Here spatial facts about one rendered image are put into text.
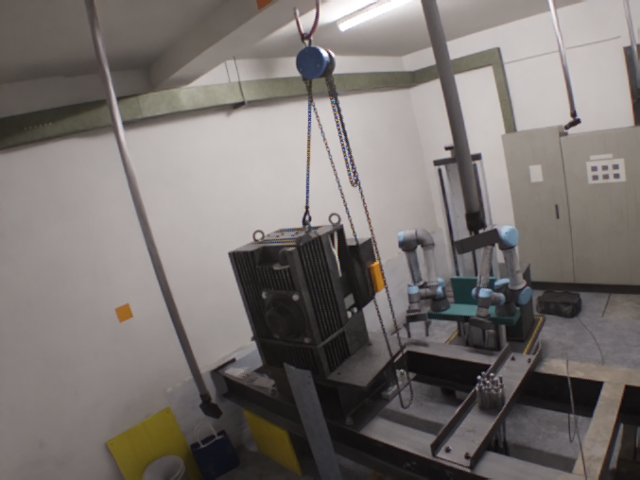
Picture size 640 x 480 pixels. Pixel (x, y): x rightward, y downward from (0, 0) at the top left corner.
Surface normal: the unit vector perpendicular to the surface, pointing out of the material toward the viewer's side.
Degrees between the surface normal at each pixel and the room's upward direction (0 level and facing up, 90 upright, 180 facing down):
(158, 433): 87
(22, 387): 90
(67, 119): 90
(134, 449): 87
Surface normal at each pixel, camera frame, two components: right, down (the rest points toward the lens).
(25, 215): 0.70, -0.02
